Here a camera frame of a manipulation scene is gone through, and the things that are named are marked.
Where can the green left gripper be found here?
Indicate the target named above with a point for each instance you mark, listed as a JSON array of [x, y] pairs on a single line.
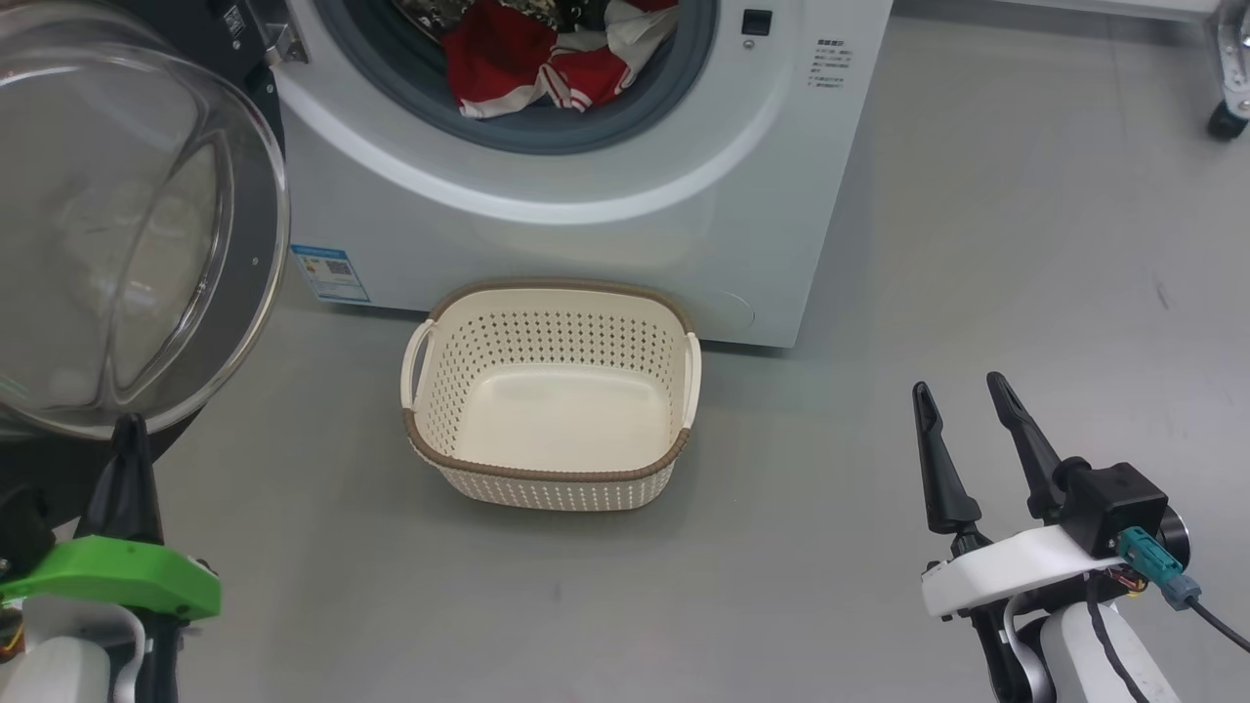
[[107, 576]]

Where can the white front-load washing machine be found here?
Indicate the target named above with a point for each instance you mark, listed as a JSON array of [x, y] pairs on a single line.
[[586, 254]]

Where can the red and white garment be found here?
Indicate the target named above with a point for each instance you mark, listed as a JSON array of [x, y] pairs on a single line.
[[498, 63]]

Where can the metal leg with caster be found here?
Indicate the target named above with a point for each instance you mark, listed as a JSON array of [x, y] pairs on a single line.
[[1232, 68]]

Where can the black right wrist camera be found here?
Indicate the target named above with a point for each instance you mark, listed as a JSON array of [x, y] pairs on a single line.
[[1113, 503]]

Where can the blue energy label sticker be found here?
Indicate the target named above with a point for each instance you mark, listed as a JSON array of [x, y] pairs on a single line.
[[330, 273]]

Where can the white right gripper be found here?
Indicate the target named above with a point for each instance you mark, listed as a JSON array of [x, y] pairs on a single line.
[[1016, 566]]

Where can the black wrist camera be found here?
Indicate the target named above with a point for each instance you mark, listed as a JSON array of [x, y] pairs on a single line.
[[1113, 503], [20, 527]]

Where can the grey rubber door gasket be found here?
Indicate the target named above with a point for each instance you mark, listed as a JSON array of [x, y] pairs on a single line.
[[625, 122]]

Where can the round glass washing machine door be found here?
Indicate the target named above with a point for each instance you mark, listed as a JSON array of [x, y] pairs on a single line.
[[117, 244]]

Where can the door warning text label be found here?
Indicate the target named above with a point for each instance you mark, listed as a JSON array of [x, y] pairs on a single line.
[[830, 63]]

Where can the cream perforated laundry basket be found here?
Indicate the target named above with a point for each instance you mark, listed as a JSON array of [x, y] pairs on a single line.
[[557, 410]]

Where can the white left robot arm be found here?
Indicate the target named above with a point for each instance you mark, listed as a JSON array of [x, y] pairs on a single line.
[[59, 669]]

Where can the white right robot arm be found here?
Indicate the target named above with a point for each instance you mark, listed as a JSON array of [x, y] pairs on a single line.
[[1074, 654]]

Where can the metal door hinge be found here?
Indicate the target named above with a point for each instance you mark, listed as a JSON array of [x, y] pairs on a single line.
[[278, 39]]

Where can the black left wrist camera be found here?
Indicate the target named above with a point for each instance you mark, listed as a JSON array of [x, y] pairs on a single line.
[[20, 527]]

